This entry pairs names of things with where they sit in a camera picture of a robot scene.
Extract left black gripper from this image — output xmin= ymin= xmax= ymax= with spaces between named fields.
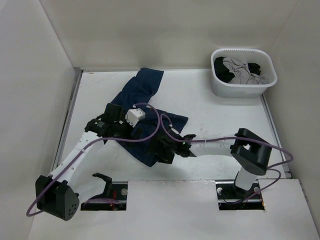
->
xmin=113 ymin=113 xmax=142 ymax=147

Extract dark blue denim trousers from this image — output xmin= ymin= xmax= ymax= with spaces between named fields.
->
xmin=102 ymin=67 xmax=189 ymax=168

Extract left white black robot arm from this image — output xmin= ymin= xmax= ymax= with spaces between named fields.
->
xmin=33 ymin=103 xmax=146 ymax=221

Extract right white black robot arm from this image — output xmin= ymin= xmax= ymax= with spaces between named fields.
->
xmin=147 ymin=128 xmax=272 ymax=199

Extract black garment in basket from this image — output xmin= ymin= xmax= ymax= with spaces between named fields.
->
xmin=213 ymin=56 xmax=262 ymax=83

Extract white plastic laundry basket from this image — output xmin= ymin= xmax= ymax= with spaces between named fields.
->
xmin=210 ymin=48 xmax=278 ymax=98

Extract grey crumpled garment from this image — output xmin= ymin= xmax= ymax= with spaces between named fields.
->
xmin=222 ymin=57 xmax=269 ymax=85

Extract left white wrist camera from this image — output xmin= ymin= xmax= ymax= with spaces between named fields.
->
xmin=125 ymin=108 xmax=146 ymax=128

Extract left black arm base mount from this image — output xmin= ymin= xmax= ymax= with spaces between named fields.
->
xmin=80 ymin=173 xmax=128 ymax=211

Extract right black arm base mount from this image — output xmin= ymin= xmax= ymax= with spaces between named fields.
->
xmin=215 ymin=181 xmax=265 ymax=211

